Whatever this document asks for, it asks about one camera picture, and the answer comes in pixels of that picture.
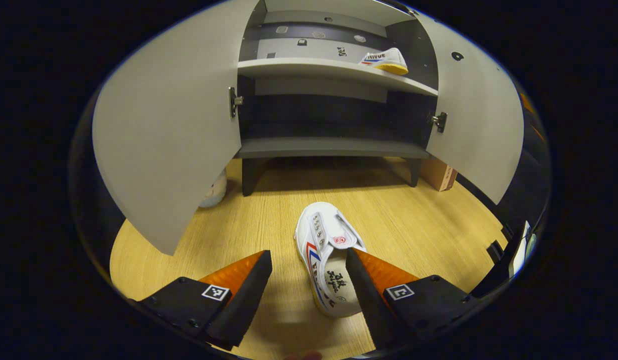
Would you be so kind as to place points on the white round object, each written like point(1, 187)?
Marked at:
point(216, 192)

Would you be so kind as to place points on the white shoe cabinet door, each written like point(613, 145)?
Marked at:
point(479, 115)
point(169, 125)

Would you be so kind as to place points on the brown book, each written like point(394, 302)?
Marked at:
point(439, 172)

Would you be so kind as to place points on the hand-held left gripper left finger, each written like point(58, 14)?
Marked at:
point(244, 300)

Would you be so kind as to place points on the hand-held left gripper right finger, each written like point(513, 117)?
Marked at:
point(371, 300)

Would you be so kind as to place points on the white canvas shoe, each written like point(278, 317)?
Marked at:
point(386, 60)
point(324, 235)

